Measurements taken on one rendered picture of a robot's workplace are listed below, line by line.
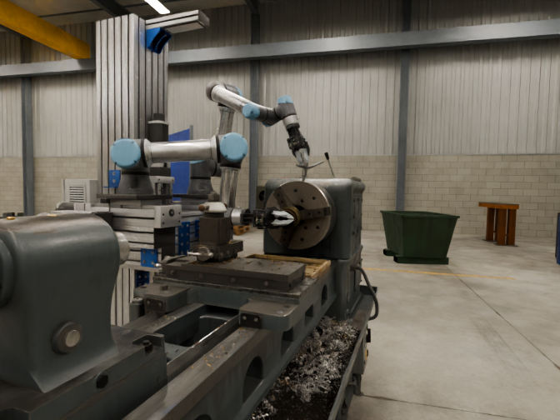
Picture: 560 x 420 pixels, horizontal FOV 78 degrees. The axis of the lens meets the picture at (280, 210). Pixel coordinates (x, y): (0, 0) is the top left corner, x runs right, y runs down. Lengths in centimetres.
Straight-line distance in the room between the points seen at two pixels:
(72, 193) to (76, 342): 158
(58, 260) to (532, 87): 1284
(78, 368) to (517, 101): 1258
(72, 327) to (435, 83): 1210
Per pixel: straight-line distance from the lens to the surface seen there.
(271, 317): 84
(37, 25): 1458
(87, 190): 202
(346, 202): 168
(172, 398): 63
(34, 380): 56
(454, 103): 1232
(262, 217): 139
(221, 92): 195
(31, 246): 52
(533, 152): 1269
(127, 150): 148
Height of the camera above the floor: 119
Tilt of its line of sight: 3 degrees down
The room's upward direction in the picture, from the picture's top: 1 degrees clockwise
